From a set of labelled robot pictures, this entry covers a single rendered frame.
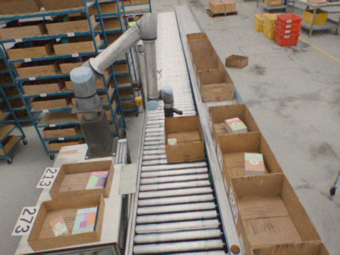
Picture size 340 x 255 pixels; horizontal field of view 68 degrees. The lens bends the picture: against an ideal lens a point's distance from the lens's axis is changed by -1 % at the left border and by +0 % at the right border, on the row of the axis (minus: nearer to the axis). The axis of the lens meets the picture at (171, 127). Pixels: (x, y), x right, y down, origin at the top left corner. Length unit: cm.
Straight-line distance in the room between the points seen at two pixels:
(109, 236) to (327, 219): 192
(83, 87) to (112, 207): 85
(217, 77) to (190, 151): 112
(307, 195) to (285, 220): 142
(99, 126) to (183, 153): 67
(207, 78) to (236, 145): 116
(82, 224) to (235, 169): 100
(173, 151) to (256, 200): 70
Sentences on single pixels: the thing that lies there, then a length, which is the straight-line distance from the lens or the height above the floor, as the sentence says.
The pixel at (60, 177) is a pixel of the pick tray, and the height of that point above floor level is 80.
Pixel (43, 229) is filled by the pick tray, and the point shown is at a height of 76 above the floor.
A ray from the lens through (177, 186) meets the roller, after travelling 180.
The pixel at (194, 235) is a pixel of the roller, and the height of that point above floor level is 75.
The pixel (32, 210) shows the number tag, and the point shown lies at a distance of 182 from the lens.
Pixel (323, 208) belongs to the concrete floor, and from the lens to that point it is 284.
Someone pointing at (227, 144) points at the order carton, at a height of 96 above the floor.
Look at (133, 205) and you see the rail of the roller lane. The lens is 174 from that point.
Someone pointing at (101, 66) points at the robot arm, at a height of 142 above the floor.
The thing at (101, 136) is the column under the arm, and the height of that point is 93.
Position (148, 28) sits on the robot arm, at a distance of 178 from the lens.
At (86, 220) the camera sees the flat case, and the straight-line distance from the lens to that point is 171.
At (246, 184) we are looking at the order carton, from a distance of 147.
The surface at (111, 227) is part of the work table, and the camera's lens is 167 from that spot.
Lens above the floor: 205
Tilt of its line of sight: 34 degrees down
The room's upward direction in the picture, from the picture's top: 6 degrees counter-clockwise
